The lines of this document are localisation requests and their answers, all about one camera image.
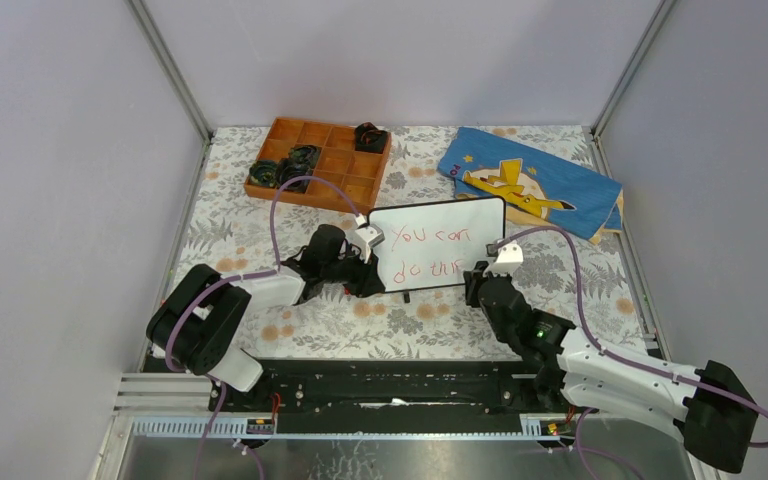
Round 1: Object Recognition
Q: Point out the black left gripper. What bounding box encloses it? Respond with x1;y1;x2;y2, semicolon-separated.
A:
322;245;387;299

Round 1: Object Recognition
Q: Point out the white whiteboard black frame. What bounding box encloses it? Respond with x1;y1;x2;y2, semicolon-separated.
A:
368;196;506;293

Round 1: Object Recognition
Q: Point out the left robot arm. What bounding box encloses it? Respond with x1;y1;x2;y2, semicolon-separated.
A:
146;223;384;411

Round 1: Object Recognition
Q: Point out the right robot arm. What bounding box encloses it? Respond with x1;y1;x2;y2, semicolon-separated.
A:
463;261;758;474

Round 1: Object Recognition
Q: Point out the wooden compartment tray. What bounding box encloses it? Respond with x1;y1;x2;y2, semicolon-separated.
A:
244;117;392;214

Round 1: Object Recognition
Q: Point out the blue pikachu cloth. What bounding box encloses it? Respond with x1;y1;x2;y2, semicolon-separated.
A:
437;127;624;243

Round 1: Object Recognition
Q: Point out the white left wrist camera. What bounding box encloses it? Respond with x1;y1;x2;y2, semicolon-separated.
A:
349;214;384;263

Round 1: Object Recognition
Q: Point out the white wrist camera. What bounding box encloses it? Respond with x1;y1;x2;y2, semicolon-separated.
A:
349;214;384;263
484;242;524;276

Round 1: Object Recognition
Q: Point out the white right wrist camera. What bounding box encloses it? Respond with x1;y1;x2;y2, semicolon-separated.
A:
484;242;524;276

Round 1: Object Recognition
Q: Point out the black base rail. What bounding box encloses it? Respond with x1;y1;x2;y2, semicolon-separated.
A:
196;359;570;437

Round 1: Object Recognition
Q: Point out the black cable coil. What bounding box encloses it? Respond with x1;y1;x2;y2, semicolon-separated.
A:
248;160;281;189
289;144;322;171
354;122;389;155
275;160;312;195

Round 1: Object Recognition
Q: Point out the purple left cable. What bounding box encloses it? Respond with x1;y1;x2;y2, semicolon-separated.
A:
165;175;367;480

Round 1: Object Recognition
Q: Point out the aluminium frame post left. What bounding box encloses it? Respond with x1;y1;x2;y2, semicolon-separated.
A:
125;0;216;142

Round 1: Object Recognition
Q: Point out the aluminium frame post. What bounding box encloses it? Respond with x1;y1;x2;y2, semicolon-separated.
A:
590;0;678;138
125;0;216;142

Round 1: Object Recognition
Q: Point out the aluminium frame post right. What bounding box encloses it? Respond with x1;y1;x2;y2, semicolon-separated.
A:
590;0;678;138

